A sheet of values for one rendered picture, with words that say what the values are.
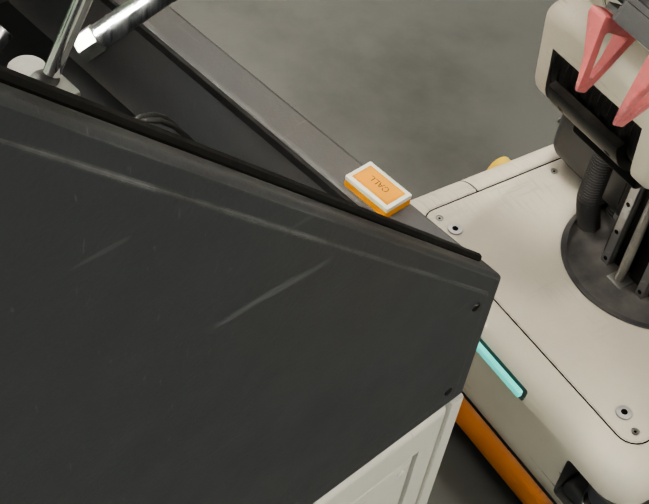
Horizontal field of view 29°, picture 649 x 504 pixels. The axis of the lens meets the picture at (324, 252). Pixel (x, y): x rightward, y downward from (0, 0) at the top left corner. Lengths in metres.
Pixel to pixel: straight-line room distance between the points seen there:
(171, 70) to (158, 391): 0.52
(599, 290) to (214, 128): 0.97
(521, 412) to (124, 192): 1.34
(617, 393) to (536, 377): 0.12
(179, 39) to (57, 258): 0.62
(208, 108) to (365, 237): 0.41
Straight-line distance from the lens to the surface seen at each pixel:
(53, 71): 0.56
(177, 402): 0.75
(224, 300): 0.71
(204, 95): 1.16
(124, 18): 0.88
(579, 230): 2.08
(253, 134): 1.12
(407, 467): 1.16
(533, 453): 1.89
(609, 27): 1.12
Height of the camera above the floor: 1.68
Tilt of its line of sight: 47 degrees down
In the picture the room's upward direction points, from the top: 10 degrees clockwise
